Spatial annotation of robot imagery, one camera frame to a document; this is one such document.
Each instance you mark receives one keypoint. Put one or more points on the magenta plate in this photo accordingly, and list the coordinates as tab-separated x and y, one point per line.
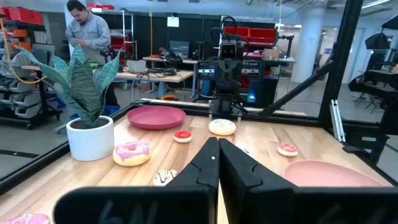
155	118

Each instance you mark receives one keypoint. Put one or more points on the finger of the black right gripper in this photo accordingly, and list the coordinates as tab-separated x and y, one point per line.
233	77
224	77

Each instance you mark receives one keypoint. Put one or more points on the black shelf rack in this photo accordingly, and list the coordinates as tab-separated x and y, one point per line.
42	93

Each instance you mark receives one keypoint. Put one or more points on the white plant pot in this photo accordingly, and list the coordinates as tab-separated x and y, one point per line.
90	143

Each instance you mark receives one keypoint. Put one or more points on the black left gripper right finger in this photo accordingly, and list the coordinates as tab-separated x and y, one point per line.
248	193

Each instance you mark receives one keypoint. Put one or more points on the wooden workbench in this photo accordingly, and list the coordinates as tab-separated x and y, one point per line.
174	76

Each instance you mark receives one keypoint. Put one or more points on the white paper sign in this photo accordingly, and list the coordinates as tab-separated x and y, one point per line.
173	21

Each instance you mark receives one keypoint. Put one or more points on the pale pink plate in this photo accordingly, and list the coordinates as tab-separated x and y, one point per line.
326	175

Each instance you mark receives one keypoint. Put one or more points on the red storage bins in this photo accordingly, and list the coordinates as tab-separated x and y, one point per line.
21	15

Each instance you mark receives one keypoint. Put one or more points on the large pink frosted donut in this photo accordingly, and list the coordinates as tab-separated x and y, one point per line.
130	154

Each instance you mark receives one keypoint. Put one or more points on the large pink donut white drizzle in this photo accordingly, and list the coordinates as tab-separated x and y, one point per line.
26	219

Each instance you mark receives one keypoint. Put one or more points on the small pink donut white drizzle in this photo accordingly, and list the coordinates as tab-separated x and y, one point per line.
287	149

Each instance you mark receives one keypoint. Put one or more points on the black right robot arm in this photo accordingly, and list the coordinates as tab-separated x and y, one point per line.
226	99

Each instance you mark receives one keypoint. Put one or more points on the aluminium bracket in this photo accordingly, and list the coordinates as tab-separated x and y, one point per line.
337	121

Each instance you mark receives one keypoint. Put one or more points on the large white donut blue drizzle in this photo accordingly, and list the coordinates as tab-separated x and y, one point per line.
222	128

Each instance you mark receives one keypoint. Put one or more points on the black equipment cabinet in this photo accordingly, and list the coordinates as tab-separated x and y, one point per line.
267	90

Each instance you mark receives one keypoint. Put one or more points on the small white donut dark drizzle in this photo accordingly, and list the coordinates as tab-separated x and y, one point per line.
161	178

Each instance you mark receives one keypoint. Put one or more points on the green snake plant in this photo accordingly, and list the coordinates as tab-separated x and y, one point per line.
81	90

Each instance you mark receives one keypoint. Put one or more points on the white pillar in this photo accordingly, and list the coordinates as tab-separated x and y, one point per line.
308	46

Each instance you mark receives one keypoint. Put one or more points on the person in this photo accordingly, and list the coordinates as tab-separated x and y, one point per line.
90	31

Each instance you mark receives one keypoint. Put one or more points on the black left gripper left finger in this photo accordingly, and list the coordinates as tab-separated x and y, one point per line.
199	174

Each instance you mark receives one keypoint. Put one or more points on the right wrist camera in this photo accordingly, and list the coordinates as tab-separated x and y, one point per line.
228	50

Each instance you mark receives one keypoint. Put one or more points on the red bin row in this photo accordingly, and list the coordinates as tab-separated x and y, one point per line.
261	32

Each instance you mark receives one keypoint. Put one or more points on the small red sprinkled donut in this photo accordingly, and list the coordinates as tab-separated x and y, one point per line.
182	135

